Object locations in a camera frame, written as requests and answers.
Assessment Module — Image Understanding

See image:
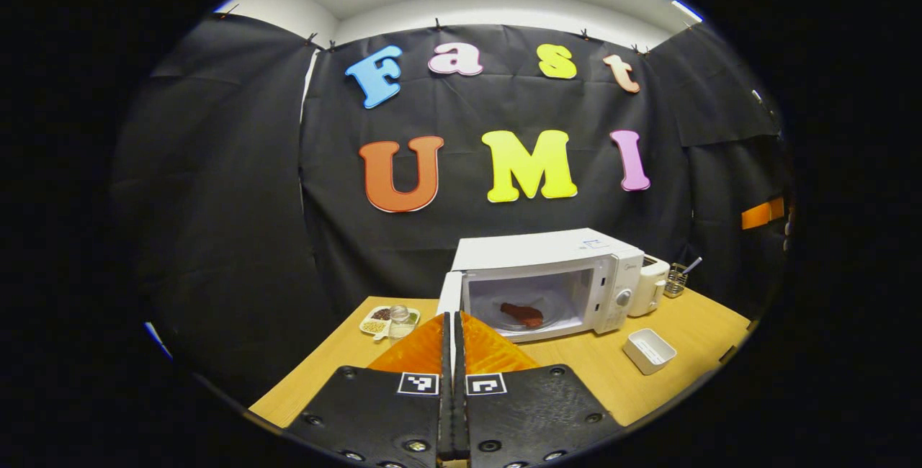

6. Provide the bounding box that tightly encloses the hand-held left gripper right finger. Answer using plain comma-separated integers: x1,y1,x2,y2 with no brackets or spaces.
454,312,624,468

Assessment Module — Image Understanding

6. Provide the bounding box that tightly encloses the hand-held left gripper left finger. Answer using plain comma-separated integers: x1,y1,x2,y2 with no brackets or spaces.
285,312,451,468

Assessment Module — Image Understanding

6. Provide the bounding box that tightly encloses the brown meat piece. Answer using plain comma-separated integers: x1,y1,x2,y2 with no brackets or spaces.
500,302,545,329

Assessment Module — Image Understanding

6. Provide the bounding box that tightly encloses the white microwave oven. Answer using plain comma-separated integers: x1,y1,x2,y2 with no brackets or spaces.
437,228,645,343

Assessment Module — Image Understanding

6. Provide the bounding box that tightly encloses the white divided snack plate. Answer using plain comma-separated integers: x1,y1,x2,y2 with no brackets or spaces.
359,305,421,341

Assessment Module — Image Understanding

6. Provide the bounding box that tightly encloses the white rectangular tray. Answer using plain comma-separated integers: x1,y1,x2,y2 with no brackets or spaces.
623,328,678,375

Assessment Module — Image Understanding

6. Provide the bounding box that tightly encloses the white toaster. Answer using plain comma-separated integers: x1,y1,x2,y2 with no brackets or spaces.
628,255,671,318

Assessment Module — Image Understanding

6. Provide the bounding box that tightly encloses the metal wire basket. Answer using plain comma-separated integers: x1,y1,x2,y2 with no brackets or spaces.
664,263,689,299

